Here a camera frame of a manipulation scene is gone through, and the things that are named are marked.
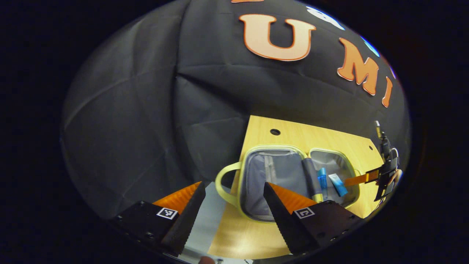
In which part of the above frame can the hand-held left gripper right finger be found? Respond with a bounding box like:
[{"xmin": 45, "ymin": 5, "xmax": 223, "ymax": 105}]
[{"xmin": 263, "ymin": 181, "xmax": 365, "ymax": 256}]

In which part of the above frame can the black backdrop cloth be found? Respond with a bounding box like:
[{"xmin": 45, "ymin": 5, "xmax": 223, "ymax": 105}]
[{"xmin": 60, "ymin": 0, "xmax": 411, "ymax": 220}]

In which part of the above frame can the light blue skincare tube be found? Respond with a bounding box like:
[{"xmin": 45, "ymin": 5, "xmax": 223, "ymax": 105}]
[{"xmin": 328, "ymin": 173, "xmax": 348, "ymax": 197}]

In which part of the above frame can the blue skincare bottle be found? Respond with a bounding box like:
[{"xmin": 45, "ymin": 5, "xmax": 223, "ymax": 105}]
[{"xmin": 317, "ymin": 168, "xmax": 329, "ymax": 200}]

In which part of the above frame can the cream yellow suitcase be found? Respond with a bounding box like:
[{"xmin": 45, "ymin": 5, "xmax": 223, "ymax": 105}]
[{"xmin": 215, "ymin": 144, "xmax": 361, "ymax": 223}]

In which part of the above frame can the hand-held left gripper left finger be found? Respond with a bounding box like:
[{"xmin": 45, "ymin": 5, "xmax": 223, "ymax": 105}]
[{"xmin": 110, "ymin": 181, "xmax": 206, "ymax": 257}]

